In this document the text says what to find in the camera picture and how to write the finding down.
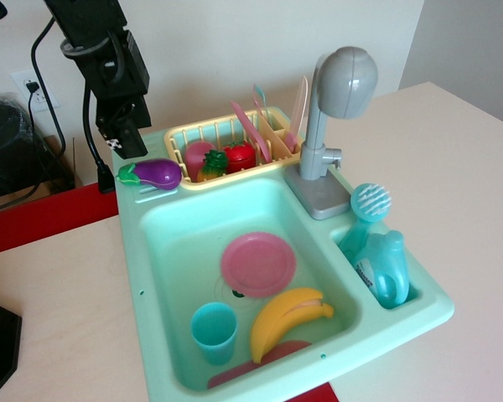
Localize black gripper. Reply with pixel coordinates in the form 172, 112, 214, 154
75, 29, 151, 159

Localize purple toy eggplant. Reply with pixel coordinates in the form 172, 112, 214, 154
117, 158, 182, 190

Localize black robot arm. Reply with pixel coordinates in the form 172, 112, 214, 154
45, 1, 151, 159

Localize pink plate in rack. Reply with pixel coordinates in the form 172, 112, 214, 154
231, 101, 272, 162

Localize pink toy plate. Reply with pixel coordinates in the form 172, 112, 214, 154
220, 232, 297, 298

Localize pink toy cup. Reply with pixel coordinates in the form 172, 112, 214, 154
184, 141, 215, 182

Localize toy pineapple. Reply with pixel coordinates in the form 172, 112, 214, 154
197, 149, 228, 183

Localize black bag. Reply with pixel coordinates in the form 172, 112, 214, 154
0, 99, 74, 197

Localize red toy tomato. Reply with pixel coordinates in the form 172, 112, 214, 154
223, 141, 256, 173

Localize teal and pink utensil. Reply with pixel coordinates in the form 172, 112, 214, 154
252, 83, 298, 152

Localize yellow dish rack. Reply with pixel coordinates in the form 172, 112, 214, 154
163, 107, 303, 190

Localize pink toy knife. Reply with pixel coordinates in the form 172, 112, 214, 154
289, 75, 309, 136

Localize mint green toy sink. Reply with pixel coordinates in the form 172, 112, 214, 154
110, 105, 455, 402

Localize teal toy cup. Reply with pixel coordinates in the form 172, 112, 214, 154
190, 301, 238, 365

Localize grey toy faucet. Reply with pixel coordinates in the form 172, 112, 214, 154
284, 46, 378, 220

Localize yellow toy banana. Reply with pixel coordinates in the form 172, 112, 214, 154
250, 287, 334, 363

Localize teal dish brush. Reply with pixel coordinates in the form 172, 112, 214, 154
339, 183, 392, 261

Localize teal detergent bottle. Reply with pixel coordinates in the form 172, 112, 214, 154
353, 230, 410, 309

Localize white wall outlet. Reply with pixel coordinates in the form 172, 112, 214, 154
10, 70, 60, 112

